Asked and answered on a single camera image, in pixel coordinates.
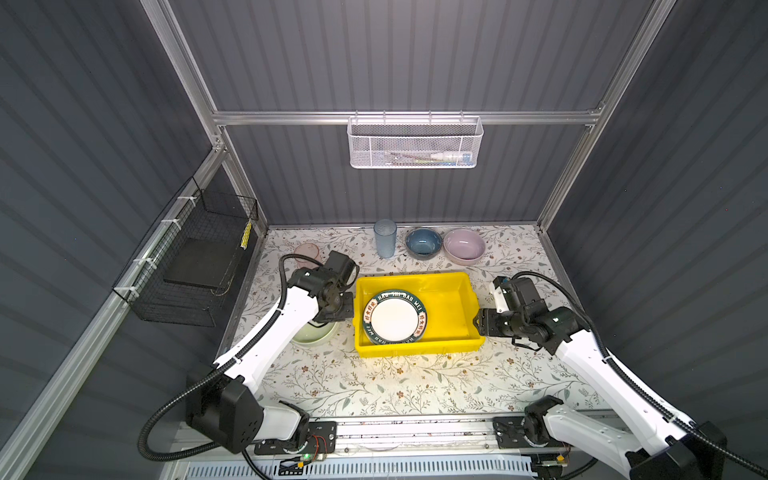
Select black wire basket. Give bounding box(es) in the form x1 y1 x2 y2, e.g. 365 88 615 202
113 182 259 328

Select yellow plastic bin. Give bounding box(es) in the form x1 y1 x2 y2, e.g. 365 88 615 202
353 272 484 358

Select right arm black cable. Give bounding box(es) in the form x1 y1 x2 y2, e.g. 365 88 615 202
509 271 768 478

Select light green bowl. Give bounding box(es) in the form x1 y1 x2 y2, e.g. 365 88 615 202
291 322 338 346

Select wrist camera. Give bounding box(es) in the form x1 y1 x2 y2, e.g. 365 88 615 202
323 250 360 289
491 276 547 315

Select lilac purple bowl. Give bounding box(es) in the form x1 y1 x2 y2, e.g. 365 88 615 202
443 228 486 266

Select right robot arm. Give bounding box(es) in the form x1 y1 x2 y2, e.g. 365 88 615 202
473 307 726 479

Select white wire mesh basket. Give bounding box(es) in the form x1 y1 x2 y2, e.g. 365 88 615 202
346 113 484 170

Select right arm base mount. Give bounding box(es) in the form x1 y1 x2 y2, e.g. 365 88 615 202
492 395 564 449

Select dark blue bowl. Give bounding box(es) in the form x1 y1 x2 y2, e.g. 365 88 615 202
405 228 443 260

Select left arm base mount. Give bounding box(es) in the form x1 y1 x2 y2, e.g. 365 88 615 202
253 421 338 456

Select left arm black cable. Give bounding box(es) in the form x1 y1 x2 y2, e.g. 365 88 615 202
136 253 325 463

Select aluminium front rail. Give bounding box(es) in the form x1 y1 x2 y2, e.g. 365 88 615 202
309 412 583 457

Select items in mesh basket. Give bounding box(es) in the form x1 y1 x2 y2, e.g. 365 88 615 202
388 151 474 167

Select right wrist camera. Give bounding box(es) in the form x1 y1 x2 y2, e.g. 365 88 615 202
491 276 547 315

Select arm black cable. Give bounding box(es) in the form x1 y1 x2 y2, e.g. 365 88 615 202
136 253 325 463
509 271 768 478

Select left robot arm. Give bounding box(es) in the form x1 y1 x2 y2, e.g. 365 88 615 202
185 267 354 454

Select dark green rimmed plate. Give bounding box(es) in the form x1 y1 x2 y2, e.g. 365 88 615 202
362 290 428 345

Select grey blue plastic cup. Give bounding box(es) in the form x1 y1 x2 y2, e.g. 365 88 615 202
374 219 397 259

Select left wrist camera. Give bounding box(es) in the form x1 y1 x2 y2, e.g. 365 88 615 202
323 250 360 289

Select pink plastic cup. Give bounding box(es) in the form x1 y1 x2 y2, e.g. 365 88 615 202
294 242 322 269

